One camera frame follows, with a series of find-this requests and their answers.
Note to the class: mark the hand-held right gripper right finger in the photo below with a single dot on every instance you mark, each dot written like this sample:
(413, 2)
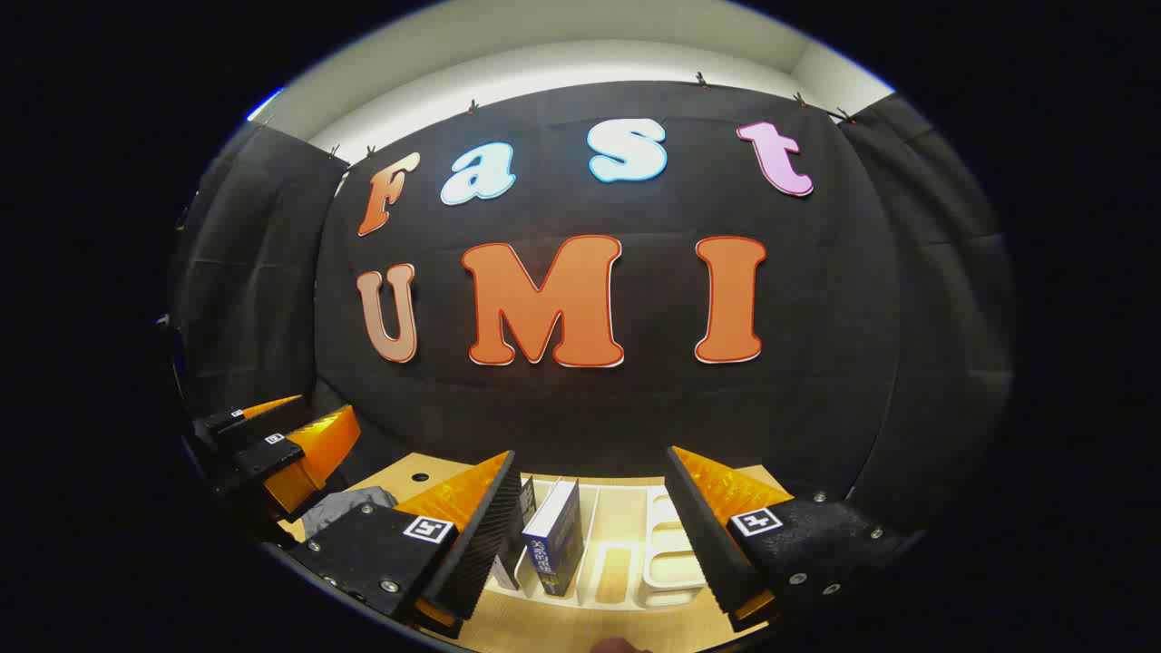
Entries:
(703, 535)

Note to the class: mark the white book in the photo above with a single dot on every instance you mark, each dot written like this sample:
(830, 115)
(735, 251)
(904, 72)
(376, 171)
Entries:
(508, 571)

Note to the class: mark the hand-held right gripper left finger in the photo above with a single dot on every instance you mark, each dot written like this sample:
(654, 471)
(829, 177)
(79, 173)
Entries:
(494, 521)

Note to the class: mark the grey schoolbag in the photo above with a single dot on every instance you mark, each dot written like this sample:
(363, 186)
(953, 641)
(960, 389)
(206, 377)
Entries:
(349, 508)

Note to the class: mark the blue book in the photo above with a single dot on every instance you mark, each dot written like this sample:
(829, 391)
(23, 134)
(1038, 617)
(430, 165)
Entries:
(553, 544)

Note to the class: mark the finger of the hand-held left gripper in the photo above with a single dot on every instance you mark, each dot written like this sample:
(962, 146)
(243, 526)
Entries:
(313, 453)
(263, 428)

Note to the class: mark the cream plastic bookshelf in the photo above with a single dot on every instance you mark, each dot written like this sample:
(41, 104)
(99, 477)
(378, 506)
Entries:
(671, 562)

